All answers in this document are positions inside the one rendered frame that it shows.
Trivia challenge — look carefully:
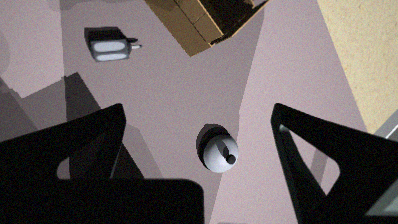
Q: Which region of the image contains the brown cardboard box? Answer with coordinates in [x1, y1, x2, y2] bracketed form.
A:
[144, 0, 264, 57]

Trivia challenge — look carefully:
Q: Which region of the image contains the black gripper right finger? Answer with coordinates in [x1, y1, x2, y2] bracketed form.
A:
[271, 103, 398, 224]

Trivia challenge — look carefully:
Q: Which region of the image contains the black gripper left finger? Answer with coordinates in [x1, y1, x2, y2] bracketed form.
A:
[0, 103, 126, 180]

